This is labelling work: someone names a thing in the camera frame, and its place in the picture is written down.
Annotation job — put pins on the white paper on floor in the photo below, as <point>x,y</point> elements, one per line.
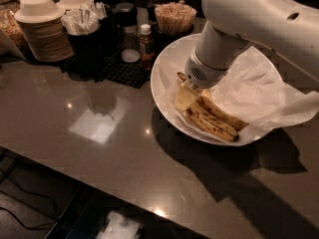
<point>119,226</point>

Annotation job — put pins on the small sauce bottle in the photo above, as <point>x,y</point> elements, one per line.
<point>146,47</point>

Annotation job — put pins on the white bowl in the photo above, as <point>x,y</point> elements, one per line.
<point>249,91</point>

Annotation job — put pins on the granola container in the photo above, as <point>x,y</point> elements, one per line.
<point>10,27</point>

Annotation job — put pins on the front stack of paper bowls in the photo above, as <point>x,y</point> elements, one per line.
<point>40,23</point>

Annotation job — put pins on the glass sugar shaker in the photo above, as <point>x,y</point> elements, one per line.
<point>127,23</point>

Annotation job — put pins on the black cup of wrapped cutlery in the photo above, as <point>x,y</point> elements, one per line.
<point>83,29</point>

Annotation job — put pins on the black rubber mat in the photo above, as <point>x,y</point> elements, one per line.
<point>115,70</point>

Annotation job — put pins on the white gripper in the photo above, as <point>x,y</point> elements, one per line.
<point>203,74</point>

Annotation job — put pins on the white paper liner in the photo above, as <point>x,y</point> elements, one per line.
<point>296,108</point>

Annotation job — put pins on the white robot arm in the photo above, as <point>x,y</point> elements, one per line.
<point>284,26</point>

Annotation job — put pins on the spotted banana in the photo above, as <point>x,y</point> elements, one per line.
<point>206,122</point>
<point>206,102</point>

